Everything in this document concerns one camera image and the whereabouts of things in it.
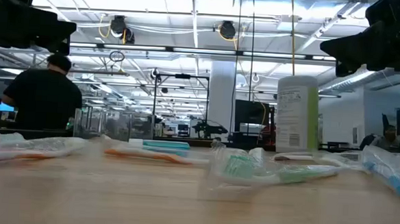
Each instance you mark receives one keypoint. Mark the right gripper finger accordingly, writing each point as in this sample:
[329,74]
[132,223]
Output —
[343,69]
[354,48]

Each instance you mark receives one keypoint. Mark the orange white toothbrush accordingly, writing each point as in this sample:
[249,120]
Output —
[29,156]
[149,154]

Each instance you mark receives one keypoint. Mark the teal tube with white cap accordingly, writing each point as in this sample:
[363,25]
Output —
[165,144]

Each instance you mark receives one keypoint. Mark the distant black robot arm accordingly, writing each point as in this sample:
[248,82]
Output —
[209,129]

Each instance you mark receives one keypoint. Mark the person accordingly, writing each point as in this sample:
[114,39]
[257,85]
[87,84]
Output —
[387,139]
[43,97]

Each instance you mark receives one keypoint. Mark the white wipes canister green label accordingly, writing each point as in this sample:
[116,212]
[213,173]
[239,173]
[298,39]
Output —
[297,117]

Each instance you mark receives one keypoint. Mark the blue lit monitor screen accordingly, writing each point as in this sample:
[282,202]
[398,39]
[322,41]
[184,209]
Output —
[2,107]

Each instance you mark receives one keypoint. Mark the clear acrylic organizer holder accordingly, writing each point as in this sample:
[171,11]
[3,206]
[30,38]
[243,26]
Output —
[113,124]

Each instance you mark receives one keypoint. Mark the black monitor on stand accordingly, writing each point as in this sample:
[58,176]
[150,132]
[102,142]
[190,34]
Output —
[251,116]

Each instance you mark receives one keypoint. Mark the long ceiling light bar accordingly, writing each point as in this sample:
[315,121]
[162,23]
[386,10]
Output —
[203,51]

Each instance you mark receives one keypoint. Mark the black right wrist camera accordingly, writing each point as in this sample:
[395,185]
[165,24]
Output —
[390,10]

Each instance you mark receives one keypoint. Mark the black distant station frame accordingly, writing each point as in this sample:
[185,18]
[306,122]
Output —
[155,103]

